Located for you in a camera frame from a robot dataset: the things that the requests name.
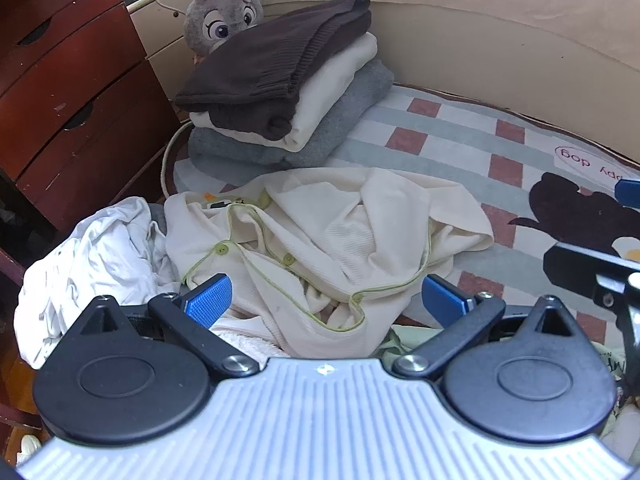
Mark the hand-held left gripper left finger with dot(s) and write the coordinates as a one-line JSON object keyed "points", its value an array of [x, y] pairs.
{"points": [[207, 302]]}

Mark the white terry cloth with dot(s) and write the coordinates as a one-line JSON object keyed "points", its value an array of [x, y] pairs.
{"points": [[245, 342]]}

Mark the white crumpled garment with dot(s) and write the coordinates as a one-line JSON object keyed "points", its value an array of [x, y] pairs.
{"points": [[90, 260]]}

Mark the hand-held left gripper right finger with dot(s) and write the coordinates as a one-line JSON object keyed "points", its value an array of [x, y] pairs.
{"points": [[442, 300]]}

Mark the pale green garment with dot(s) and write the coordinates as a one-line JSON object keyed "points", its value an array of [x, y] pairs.
{"points": [[400, 337]]}

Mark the grey folded garment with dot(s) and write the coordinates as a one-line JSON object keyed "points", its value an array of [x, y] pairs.
{"points": [[360, 97]]}

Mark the cream folded garment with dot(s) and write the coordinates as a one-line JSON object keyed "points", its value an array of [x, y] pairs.
{"points": [[330, 90]]}

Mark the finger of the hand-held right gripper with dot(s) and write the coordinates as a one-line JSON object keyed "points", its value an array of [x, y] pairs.
{"points": [[629, 193], [585, 270]]}

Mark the wooden drawer chest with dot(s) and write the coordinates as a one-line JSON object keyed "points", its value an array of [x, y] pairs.
{"points": [[75, 60]]}

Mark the grey plush rabbit toy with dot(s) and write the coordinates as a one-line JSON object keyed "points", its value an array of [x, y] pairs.
{"points": [[220, 15]]}

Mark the brown folded garment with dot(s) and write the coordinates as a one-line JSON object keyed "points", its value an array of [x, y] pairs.
{"points": [[265, 55]]}

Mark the cream cardigan with green trim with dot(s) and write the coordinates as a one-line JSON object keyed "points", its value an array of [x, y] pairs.
{"points": [[325, 230]]}

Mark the cream curved furniture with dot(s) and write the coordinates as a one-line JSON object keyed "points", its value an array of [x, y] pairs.
{"points": [[160, 35]]}

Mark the checked rug with dog print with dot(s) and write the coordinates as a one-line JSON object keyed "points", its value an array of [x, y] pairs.
{"points": [[450, 130]]}

